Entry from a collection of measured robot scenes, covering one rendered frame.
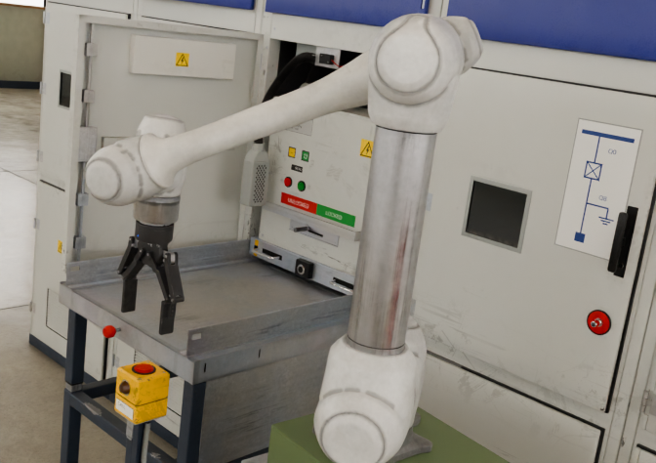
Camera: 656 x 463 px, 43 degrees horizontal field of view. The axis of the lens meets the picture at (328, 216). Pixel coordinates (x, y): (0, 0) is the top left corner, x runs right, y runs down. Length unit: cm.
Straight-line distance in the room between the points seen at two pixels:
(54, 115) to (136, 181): 236
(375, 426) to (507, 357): 86
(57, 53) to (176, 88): 123
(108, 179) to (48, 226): 247
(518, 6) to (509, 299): 72
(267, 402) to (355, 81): 103
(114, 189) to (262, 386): 91
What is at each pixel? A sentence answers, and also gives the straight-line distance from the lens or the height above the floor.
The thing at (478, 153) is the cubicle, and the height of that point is 137.
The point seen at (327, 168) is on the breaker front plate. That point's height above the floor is 122.
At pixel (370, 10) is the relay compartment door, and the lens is 241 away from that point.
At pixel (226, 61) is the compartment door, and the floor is 149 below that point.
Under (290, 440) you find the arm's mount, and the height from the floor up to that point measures 84.
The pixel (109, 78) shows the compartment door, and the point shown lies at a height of 141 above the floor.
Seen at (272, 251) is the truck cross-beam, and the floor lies 91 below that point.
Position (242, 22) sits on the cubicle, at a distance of 283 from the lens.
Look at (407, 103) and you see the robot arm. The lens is 127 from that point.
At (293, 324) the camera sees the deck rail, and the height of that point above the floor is 87.
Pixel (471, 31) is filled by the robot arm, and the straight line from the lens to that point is 147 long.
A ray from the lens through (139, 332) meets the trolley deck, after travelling 215.
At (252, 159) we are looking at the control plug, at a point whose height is 120.
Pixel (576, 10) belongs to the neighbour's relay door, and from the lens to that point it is 205.
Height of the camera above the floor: 165
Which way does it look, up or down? 13 degrees down
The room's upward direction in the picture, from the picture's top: 7 degrees clockwise
